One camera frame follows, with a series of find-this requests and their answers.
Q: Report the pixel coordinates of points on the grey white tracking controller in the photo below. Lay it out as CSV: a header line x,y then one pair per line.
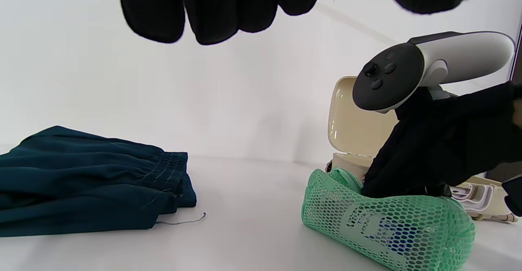
x,y
408,71

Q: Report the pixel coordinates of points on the green mesh bag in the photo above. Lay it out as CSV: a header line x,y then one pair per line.
x,y
387,230

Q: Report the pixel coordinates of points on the dark teal garment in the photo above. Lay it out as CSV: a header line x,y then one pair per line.
x,y
81,181

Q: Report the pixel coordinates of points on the person's right hand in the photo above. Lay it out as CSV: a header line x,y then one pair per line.
x,y
448,148

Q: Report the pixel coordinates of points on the beige hard-shell suitcase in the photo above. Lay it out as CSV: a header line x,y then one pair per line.
x,y
355,128

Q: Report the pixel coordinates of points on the person's left hand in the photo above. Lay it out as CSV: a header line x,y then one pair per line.
x,y
212,5

